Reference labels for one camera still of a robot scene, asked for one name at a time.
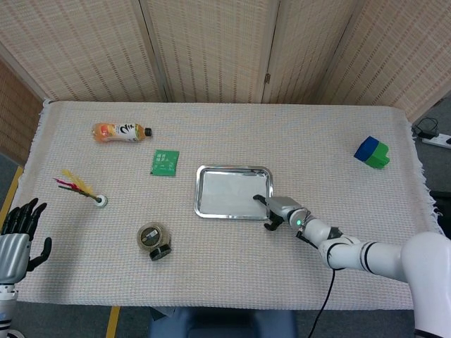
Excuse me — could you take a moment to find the white paper sheet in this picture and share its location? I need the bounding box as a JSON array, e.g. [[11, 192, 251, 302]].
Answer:
[[202, 169, 269, 215]]

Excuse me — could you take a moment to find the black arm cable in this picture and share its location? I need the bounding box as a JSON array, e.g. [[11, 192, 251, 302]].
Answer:
[[306, 268, 335, 338]]

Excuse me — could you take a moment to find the glass jar black lid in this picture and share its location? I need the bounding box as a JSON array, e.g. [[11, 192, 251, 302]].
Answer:
[[136, 221, 173, 262]]

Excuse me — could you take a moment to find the orange drink bottle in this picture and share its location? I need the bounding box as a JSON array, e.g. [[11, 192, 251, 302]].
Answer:
[[92, 122, 153, 144]]

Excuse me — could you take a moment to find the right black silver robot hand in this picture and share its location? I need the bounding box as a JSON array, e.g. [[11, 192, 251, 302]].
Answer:
[[252, 194, 304, 232]]

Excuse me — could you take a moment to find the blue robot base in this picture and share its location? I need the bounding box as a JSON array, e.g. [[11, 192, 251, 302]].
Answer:
[[147, 306, 299, 338]]

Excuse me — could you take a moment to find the white power strip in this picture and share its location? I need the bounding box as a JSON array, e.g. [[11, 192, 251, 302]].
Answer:
[[421, 133, 451, 149]]

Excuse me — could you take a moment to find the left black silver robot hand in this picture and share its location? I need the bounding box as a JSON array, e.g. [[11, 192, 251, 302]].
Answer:
[[0, 197, 53, 284]]

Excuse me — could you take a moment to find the blue and green block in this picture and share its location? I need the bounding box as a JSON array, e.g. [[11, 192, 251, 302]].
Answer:
[[354, 135, 391, 170]]

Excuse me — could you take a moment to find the silver metal tray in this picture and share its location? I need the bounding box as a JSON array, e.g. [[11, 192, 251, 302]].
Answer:
[[194, 164, 275, 221]]

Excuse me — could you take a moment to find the feather shuttlecock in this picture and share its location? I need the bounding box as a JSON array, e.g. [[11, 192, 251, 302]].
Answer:
[[53, 168, 109, 208]]

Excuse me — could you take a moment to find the black adapter with cable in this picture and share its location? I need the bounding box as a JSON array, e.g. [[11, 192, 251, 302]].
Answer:
[[412, 117, 440, 139]]

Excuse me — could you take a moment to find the green paper packet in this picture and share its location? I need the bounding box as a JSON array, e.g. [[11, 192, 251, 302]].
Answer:
[[149, 149, 180, 178]]

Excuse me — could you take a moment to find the woven folding screen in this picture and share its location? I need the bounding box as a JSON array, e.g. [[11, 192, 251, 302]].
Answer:
[[0, 0, 451, 166]]

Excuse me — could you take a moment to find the white woven tablecloth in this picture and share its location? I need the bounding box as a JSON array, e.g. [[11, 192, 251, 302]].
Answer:
[[0, 99, 451, 311]]

